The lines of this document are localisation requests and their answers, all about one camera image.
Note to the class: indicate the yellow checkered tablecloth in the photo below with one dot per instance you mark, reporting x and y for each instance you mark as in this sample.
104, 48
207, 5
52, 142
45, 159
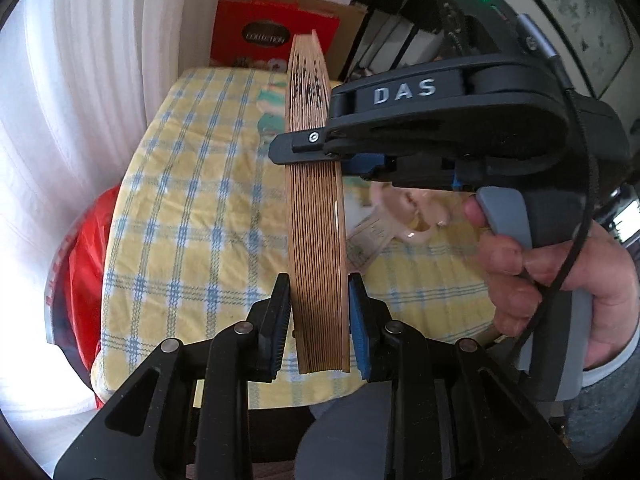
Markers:
200, 210

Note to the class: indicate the pink ceramic mug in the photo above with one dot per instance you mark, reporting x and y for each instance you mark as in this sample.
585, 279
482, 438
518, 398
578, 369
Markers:
405, 210

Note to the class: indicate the brown cardboard carton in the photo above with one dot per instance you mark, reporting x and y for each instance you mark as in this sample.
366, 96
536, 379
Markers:
350, 25

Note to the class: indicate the person's right hand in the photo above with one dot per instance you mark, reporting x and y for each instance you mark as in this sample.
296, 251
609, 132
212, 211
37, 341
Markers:
510, 280

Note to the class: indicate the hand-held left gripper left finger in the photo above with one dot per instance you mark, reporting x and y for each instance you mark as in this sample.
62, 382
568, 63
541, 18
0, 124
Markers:
280, 330

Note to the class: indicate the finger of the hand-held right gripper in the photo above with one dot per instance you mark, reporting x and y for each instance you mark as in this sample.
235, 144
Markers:
305, 147

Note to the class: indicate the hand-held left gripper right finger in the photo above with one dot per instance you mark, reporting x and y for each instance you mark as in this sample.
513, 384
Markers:
359, 330

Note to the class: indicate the white printed tag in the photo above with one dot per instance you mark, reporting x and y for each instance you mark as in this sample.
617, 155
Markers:
370, 240

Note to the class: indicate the white sheer curtain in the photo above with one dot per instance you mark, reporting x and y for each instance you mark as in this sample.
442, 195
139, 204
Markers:
100, 85

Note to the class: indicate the red gift box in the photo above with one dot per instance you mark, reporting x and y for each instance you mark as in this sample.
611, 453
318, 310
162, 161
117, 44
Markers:
235, 35

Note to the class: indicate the person's right forearm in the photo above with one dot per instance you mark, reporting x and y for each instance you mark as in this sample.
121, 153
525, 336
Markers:
610, 410

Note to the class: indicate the wooden folding fan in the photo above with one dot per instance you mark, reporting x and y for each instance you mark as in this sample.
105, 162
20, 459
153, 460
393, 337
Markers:
315, 240

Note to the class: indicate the red plastic bag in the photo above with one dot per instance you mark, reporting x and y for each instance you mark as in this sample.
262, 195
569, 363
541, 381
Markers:
85, 270

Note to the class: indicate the framed ink painting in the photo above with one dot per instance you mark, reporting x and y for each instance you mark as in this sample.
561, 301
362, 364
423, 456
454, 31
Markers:
575, 0

